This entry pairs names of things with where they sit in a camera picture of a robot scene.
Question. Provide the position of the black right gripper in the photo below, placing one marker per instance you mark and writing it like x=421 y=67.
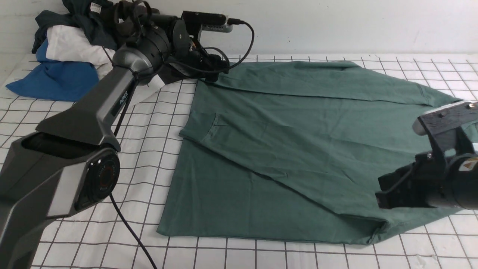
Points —
x=421 y=184

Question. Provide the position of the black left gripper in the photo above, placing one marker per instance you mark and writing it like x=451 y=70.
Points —
x=196 y=65

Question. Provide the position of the green long-sleeved shirt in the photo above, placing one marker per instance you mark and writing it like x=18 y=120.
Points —
x=292 y=151

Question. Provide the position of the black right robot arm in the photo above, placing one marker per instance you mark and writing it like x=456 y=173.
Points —
x=463 y=182

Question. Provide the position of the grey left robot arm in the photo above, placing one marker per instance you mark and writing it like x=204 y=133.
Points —
x=70 y=163

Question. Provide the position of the white grid tablecloth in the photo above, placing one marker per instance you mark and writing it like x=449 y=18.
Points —
x=97 y=238

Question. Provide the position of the dark olive garment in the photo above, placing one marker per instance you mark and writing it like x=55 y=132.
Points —
x=163 y=39

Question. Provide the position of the dark teal garment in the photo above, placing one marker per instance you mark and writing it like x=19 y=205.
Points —
x=83 y=14

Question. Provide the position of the white garment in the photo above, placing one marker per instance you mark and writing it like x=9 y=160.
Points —
x=69 y=44

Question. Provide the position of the blue garment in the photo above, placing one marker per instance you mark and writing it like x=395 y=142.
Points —
x=56 y=80

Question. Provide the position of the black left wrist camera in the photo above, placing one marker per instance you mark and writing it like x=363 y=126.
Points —
x=197 y=22

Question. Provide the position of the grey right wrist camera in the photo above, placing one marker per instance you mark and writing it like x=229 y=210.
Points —
x=444 y=128

